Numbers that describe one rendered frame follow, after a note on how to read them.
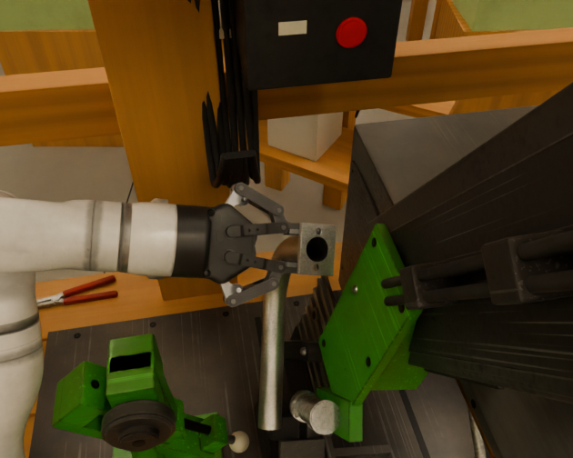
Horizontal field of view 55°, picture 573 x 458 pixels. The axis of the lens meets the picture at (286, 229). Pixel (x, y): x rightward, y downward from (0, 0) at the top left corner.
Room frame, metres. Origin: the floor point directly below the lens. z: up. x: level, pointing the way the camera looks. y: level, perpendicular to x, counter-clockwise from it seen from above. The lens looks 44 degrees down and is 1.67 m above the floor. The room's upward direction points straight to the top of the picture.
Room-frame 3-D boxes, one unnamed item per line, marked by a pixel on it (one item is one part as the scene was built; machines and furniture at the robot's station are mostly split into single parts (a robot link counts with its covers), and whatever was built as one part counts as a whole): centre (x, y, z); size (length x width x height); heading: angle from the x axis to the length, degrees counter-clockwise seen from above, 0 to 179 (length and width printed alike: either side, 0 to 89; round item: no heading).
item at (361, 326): (0.36, -0.11, 1.17); 0.13 x 0.12 x 0.20; 100
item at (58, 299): (0.63, 0.39, 0.89); 0.16 x 0.05 x 0.01; 108
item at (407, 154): (0.59, -0.26, 1.07); 0.30 x 0.18 x 0.34; 100
